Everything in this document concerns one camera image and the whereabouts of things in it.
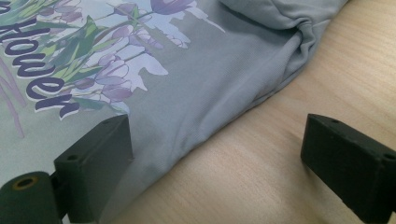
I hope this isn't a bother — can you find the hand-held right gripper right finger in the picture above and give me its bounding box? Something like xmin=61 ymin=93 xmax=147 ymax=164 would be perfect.
xmin=300 ymin=113 xmax=396 ymax=224

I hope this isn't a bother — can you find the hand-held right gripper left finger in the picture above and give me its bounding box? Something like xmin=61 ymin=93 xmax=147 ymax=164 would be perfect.
xmin=53 ymin=113 xmax=135 ymax=224

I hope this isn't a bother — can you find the light blue printed t-shirt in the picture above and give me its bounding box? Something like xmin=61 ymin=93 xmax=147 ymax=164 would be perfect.
xmin=0 ymin=0 xmax=350 ymax=224

